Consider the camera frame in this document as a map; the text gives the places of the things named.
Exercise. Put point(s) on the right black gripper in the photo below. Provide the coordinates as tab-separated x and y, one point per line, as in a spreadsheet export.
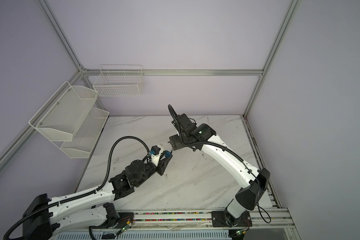
174	142

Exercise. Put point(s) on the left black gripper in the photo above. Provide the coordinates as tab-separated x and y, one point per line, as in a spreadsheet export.
162	165

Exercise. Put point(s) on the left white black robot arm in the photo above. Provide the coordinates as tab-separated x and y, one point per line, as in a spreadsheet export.
46	217

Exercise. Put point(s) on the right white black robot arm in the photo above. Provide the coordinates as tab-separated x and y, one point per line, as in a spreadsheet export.
252	180

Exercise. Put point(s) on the white mesh two-tier shelf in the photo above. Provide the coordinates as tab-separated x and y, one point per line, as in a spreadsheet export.
71	121

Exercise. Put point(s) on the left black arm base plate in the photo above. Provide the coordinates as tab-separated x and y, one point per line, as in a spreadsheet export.
124	218

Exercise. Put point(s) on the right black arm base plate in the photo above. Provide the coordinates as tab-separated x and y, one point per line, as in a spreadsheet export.
225	219

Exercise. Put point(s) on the white wire basket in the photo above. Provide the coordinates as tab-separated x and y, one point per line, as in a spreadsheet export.
120	81

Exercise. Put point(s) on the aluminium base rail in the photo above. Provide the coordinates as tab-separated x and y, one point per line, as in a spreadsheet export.
171	220

